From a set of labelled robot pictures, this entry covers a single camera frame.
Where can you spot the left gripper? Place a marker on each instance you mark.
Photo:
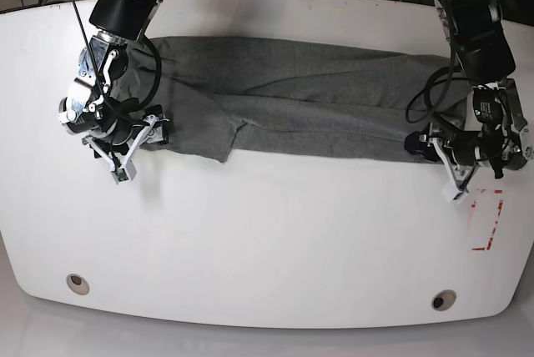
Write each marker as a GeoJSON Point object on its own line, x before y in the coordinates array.
{"type": "Point", "coordinates": [433, 147]}

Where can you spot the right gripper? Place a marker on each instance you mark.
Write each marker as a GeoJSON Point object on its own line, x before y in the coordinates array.
{"type": "Point", "coordinates": [118, 148]}

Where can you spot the grey T-shirt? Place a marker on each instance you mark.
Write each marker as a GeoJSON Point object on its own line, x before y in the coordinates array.
{"type": "Point", "coordinates": [278, 96]}

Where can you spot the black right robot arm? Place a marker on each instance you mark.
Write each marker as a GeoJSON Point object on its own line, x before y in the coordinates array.
{"type": "Point", "coordinates": [89, 105]}

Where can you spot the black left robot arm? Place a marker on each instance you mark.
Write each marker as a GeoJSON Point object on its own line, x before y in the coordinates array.
{"type": "Point", "coordinates": [480, 56]}

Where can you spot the red tape marker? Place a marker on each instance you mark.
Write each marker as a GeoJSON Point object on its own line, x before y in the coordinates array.
{"type": "Point", "coordinates": [484, 216]}

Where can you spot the right table grommet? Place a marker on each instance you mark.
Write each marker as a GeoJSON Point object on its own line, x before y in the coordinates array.
{"type": "Point", "coordinates": [443, 300]}

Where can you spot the table grommet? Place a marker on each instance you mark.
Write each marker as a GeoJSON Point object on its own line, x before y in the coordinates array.
{"type": "Point", "coordinates": [77, 284]}
{"type": "Point", "coordinates": [443, 300]}

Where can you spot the left table grommet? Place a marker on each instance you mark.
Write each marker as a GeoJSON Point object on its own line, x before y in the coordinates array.
{"type": "Point", "coordinates": [77, 284]}

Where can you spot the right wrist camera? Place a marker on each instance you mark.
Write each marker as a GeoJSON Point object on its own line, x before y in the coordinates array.
{"type": "Point", "coordinates": [124, 173]}

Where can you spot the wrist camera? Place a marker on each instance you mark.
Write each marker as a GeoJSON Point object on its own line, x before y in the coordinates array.
{"type": "Point", "coordinates": [124, 173]}
{"type": "Point", "coordinates": [452, 194]}

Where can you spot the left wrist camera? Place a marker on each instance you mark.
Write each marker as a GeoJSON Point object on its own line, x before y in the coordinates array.
{"type": "Point", "coordinates": [452, 194]}

